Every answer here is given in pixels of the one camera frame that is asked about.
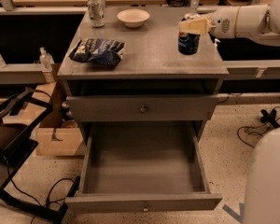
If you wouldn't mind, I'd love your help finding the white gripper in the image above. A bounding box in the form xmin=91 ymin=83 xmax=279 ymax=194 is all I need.
xmin=179 ymin=7 xmax=238 ymax=38

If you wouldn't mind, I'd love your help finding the blue pepsi can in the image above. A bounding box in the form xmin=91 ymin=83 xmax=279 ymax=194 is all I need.
xmin=177 ymin=13 xmax=201 ymax=56

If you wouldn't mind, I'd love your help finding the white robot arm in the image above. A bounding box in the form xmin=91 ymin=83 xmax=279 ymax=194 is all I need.
xmin=179 ymin=0 xmax=280 ymax=224

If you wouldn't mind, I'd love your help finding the grey drawer cabinet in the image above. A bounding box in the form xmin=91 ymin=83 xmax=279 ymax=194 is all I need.
xmin=58 ymin=7 xmax=228 ymax=136

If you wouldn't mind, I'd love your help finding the silver green soda can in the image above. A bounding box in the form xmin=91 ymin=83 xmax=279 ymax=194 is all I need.
xmin=88 ymin=0 xmax=105 ymax=28

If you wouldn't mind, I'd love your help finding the grey top drawer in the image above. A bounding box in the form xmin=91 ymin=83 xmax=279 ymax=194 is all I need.
xmin=67 ymin=95 xmax=217 ymax=121

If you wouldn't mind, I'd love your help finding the grey open middle drawer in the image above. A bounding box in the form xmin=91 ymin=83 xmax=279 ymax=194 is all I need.
xmin=66 ymin=122 xmax=222 ymax=213

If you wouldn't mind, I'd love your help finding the white pump dispenser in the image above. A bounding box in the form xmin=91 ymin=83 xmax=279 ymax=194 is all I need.
xmin=214 ymin=38 xmax=220 ymax=60

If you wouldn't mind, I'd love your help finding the white ceramic bowl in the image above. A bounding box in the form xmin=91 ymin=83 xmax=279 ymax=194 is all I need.
xmin=118 ymin=8 xmax=150 ymax=28

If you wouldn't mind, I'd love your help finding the blue chip bag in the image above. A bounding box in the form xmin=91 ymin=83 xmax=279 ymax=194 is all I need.
xmin=69 ymin=38 xmax=125 ymax=67

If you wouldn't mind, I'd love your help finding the clear plastic bottle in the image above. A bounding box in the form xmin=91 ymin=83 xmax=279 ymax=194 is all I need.
xmin=39 ymin=47 xmax=54 ymax=71

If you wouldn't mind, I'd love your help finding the cardboard box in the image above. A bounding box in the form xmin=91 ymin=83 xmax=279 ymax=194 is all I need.
xmin=1 ymin=63 xmax=86 ymax=157

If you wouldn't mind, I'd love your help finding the black floor cable right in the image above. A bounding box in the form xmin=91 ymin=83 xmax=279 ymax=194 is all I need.
xmin=236 ymin=105 xmax=280 ymax=149

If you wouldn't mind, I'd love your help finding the black cart frame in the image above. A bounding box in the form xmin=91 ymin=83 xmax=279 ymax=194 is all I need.
xmin=0 ymin=87 xmax=68 ymax=224

